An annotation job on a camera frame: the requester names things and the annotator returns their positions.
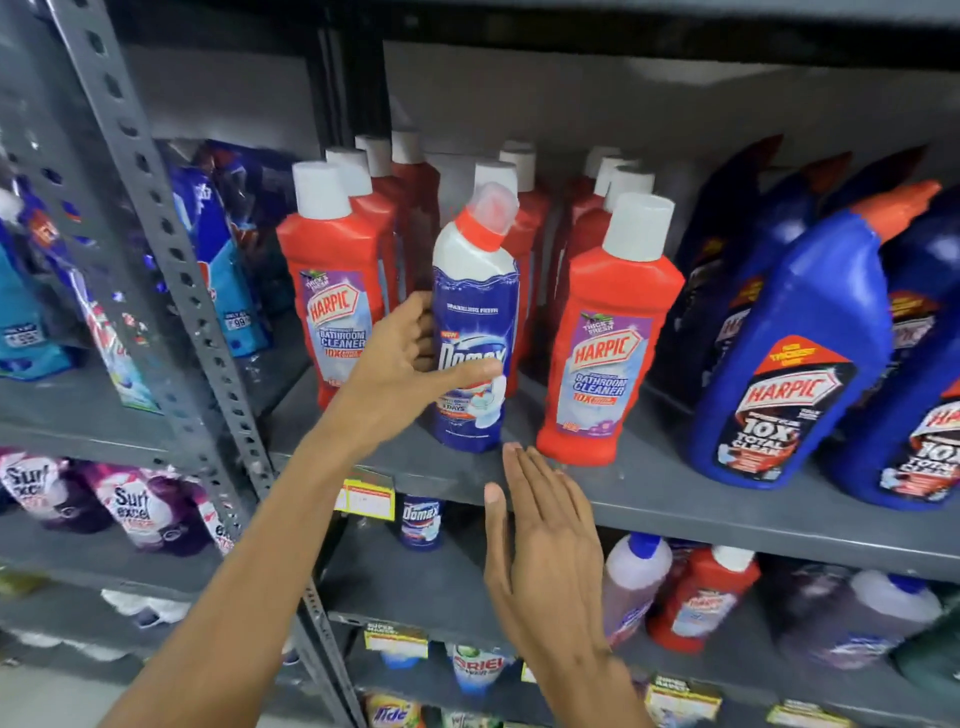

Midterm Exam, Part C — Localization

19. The person's left hand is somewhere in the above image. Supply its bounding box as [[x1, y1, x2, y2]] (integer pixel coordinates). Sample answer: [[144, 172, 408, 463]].
[[322, 291, 505, 460]]

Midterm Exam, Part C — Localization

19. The person's right hand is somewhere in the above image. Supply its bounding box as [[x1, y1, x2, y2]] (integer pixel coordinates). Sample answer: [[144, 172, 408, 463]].
[[483, 441, 630, 670]]

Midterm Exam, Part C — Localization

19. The blue white toilet cleaner bottle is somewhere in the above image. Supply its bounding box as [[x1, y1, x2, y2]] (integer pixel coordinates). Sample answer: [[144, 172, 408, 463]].
[[430, 182, 522, 455]]

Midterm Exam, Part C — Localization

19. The person's left forearm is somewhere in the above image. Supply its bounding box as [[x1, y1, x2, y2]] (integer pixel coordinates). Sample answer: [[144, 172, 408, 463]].
[[97, 420, 385, 728]]

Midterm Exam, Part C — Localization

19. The person's right forearm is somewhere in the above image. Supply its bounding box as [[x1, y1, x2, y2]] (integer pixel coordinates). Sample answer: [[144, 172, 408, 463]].
[[535, 654, 655, 728]]

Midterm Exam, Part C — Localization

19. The small blue cleaner bottle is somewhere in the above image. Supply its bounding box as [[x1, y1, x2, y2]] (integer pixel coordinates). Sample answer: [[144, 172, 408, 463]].
[[399, 495, 444, 552]]

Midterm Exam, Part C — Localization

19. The pale purple bottle blue cap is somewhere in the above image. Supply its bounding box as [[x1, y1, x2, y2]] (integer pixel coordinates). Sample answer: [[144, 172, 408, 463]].
[[603, 531, 675, 648]]

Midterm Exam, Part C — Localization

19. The grey metal shelf rack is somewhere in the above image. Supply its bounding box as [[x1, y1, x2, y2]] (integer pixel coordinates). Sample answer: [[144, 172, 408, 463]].
[[0, 0, 365, 728], [262, 0, 960, 728]]

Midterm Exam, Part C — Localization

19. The yellow shelf price tag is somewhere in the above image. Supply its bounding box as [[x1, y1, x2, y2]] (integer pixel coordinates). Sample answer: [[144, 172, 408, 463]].
[[765, 699, 858, 728], [334, 468, 397, 523], [363, 621, 430, 661], [643, 674, 724, 727]]

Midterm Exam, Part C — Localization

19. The white green detergent packet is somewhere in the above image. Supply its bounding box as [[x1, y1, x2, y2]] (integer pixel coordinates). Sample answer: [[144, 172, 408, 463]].
[[448, 643, 514, 696]]

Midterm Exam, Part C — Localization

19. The red bottle white cap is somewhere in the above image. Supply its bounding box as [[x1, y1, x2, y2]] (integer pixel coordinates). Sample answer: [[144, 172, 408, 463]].
[[648, 545, 763, 654]]

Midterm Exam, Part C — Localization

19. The row of red cleaner bottles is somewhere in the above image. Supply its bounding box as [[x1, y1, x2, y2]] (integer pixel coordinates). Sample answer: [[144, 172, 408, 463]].
[[276, 129, 687, 468]]

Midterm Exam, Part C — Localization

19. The yellow orange detergent packet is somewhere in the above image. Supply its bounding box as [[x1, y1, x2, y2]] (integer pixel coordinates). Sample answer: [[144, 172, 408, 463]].
[[363, 693, 426, 728]]

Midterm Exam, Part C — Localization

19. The light blue detergent pouch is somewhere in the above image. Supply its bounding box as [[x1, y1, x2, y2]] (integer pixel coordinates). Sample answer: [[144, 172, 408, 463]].
[[169, 153, 273, 360]]

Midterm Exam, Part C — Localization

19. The purple white detergent pouch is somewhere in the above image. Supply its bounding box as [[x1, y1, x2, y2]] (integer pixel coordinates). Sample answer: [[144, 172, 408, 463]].
[[78, 461, 213, 558], [0, 448, 114, 535], [187, 480, 238, 558]]

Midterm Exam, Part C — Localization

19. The dark blue detergent pouch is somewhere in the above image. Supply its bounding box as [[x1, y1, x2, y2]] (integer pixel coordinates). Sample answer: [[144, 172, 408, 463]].
[[202, 139, 300, 316]]

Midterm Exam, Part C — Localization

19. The row of blue angled-neck bottles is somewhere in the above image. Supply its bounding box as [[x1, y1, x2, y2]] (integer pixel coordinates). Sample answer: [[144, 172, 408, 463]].
[[660, 135, 960, 513]]

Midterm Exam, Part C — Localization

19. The large purple bottle blue cap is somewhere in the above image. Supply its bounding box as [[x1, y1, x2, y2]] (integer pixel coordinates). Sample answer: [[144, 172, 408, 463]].
[[778, 568, 944, 671]]

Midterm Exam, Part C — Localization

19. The white blue detergent packet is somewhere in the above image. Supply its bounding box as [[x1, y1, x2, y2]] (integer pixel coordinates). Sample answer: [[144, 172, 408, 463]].
[[16, 176, 162, 415]]

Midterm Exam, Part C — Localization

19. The white plastic packet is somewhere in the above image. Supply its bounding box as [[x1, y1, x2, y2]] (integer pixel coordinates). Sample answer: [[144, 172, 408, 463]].
[[99, 588, 193, 630]]

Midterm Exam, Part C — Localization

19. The dark green bottle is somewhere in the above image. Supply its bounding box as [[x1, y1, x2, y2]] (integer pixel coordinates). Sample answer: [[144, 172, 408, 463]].
[[891, 600, 960, 699]]

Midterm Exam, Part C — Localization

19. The teal detergent packet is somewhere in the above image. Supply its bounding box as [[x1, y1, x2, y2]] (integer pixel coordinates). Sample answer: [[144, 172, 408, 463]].
[[0, 225, 79, 384]]

